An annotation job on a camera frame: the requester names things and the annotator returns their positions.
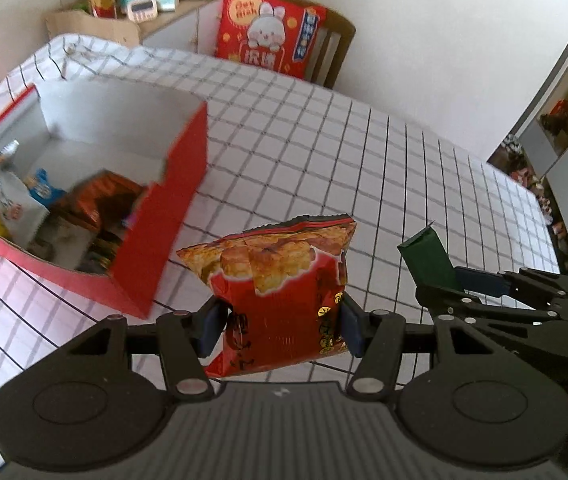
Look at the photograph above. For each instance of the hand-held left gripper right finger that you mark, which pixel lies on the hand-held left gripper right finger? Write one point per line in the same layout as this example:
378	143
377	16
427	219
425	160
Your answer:
351	327

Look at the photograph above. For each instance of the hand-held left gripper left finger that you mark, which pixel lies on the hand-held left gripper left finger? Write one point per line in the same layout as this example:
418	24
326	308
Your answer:
211	325

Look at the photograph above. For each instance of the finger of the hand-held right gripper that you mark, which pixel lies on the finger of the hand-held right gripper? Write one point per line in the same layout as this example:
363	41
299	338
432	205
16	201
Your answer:
494	312
484	281

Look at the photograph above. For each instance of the green snack packet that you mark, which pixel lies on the green snack packet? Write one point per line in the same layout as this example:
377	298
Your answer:
431	262

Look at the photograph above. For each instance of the red chip bag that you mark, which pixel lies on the red chip bag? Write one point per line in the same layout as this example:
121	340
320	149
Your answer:
274	300

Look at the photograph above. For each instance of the red cardboard box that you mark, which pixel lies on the red cardboard box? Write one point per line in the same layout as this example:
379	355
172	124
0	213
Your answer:
163	240

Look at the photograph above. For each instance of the orange brown snack bag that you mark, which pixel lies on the orange brown snack bag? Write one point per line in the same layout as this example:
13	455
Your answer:
103	192

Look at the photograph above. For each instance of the black snack packet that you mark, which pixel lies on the black snack packet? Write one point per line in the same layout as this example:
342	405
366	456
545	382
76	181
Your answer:
63	235

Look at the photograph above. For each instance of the blue snack packet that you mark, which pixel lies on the blue snack packet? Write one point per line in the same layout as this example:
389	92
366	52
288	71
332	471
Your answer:
41	187

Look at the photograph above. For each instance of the white orange snack packet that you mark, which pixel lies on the white orange snack packet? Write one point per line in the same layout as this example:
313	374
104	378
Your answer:
13	200

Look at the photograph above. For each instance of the row of shoes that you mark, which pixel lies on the row of shoes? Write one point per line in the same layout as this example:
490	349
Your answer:
529	175

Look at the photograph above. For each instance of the checked tablecloth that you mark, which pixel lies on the checked tablecloth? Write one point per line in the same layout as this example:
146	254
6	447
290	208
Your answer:
339	160

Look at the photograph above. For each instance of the wooden chair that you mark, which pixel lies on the wooden chair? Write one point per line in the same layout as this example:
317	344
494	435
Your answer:
336	45

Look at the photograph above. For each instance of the red rabbit cushion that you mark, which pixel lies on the red rabbit cushion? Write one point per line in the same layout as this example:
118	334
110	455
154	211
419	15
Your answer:
269	35

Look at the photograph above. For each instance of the wooden side cabinet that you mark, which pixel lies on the wooden side cabinet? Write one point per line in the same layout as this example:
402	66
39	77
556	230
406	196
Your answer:
108	27

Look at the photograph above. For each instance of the white kitchen timer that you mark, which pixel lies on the white kitchen timer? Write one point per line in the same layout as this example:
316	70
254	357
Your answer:
141	10

